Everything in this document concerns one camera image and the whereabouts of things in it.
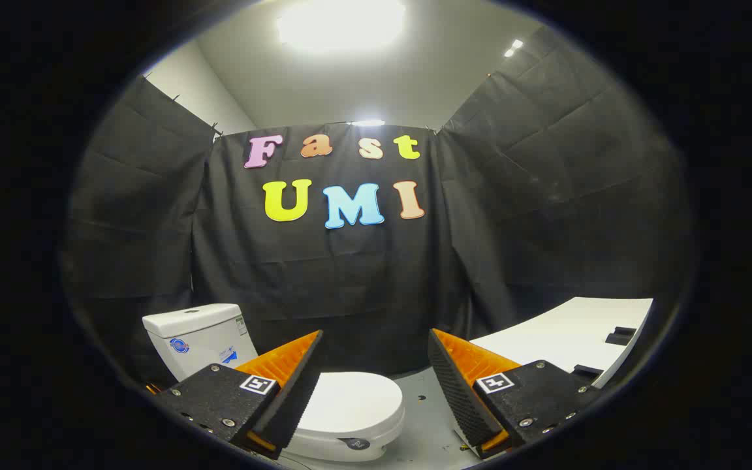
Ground black backdrop cloth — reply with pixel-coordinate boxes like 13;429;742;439
63;26;693;392

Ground large ceiling lamp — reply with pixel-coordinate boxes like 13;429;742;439
276;0;409;54

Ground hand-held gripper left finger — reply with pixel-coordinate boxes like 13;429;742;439
148;330;324;461

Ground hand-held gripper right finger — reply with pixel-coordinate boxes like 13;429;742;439
427;328;604;460

